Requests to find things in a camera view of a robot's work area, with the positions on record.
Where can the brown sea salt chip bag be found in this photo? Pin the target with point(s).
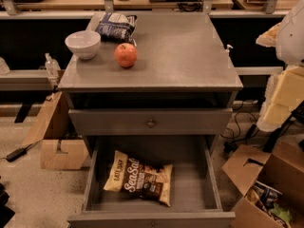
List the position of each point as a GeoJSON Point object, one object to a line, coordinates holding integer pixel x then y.
{"type": "Point", "coordinates": [139, 179]}

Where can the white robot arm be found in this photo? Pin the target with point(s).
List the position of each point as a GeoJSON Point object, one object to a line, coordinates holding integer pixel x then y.
{"type": "Point", "coordinates": [285, 91]}

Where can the grey drawer cabinet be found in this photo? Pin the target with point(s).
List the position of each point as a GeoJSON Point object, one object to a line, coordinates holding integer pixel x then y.
{"type": "Point", "coordinates": [181, 64]}

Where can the closed grey top drawer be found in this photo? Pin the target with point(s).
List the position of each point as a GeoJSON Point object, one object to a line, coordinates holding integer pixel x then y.
{"type": "Point", "coordinates": [92, 122]}

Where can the blue chip bag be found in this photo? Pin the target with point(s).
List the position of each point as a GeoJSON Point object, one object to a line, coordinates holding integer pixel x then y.
{"type": "Point", "coordinates": [117, 27]}

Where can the open grey middle drawer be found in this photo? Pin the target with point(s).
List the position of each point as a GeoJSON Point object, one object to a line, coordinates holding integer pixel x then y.
{"type": "Point", "coordinates": [194, 195]}

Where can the red apple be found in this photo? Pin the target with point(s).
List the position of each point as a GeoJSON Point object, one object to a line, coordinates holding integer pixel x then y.
{"type": "Point", "coordinates": [125, 55]}

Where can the white ceramic bowl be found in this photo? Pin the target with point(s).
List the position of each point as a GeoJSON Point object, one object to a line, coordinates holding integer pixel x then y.
{"type": "Point", "coordinates": [84, 44]}

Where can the small white pump bottle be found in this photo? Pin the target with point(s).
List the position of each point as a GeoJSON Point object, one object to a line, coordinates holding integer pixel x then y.
{"type": "Point", "coordinates": [229, 49]}

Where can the cardboard box on left floor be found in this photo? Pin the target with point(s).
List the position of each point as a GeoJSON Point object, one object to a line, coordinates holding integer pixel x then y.
{"type": "Point", "coordinates": [58, 151]}

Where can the clear plastic bottle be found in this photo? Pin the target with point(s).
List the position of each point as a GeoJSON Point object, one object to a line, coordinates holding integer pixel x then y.
{"type": "Point", "coordinates": [52, 66]}

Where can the black power adapter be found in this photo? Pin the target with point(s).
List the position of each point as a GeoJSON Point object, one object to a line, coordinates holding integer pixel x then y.
{"type": "Point", "coordinates": [14, 155]}

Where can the open cardboard box with snacks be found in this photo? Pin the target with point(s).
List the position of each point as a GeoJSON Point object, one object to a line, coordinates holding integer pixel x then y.
{"type": "Point", "coordinates": [282, 170]}

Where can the wooden workbench in background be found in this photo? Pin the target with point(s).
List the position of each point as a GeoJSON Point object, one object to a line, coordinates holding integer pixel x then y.
{"type": "Point", "coordinates": [215, 6]}

